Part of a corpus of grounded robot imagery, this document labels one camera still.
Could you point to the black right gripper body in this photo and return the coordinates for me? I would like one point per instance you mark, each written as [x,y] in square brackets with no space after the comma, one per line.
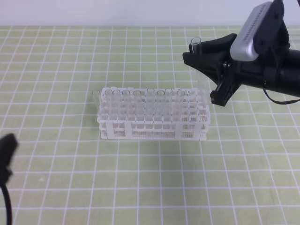
[271,71]

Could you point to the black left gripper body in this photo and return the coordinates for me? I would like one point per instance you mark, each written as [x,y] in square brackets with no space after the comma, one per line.
[8,146]

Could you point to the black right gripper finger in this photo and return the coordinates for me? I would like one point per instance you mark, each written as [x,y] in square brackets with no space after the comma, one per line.
[210,64]
[218,45]

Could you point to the clear glass test tube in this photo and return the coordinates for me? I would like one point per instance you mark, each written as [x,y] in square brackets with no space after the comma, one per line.
[203,85]

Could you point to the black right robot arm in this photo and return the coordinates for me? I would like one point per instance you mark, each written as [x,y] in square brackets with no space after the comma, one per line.
[295,75]

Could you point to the white plastic test tube rack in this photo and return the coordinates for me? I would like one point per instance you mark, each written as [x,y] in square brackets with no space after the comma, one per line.
[117,119]

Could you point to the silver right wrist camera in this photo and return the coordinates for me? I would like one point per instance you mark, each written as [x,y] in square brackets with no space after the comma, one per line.
[263,29]

